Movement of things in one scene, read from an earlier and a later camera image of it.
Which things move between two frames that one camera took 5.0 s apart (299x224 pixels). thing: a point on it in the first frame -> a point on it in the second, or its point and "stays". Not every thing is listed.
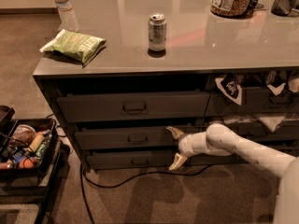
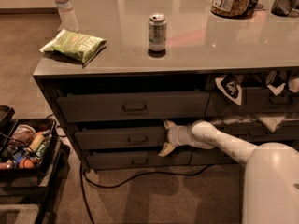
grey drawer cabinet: x=170 y=63 stays
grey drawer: x=125 y=138 stays
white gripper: x=184 y=146 -> x=174 y=135
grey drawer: x=132 y=105 stays
